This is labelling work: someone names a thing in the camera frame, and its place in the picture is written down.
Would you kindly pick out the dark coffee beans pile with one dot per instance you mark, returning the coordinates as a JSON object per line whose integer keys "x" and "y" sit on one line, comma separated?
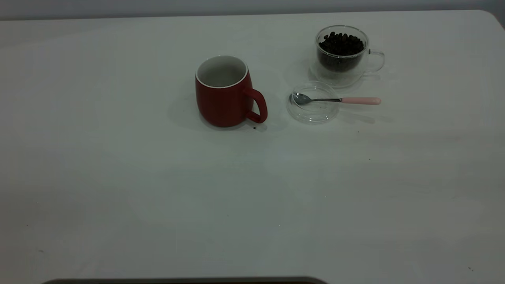
{"x": 341, "y": 47}

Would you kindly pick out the red ceramic mug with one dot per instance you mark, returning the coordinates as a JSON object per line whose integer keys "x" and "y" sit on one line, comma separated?
{"x": 221, "y": 104}

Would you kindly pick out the clear round glass dish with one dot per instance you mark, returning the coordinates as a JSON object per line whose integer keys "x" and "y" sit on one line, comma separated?
{"x": 313, "y": 116}

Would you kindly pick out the clear double-wall glass cup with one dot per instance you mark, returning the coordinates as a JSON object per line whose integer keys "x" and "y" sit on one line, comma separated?
{"x": 339, "y": 77}

